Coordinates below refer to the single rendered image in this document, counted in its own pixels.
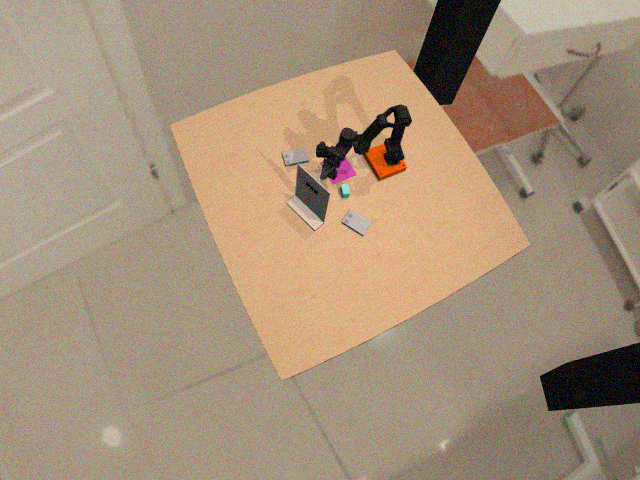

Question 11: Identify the magenta square marking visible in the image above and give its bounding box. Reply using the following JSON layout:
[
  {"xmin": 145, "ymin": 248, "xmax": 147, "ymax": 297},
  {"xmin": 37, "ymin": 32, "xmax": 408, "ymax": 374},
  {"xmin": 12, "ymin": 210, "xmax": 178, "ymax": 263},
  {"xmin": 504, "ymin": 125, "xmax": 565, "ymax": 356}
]
[{"xmin": 328, "ymin": 157, "xmax": 356, "ymax": 185}]

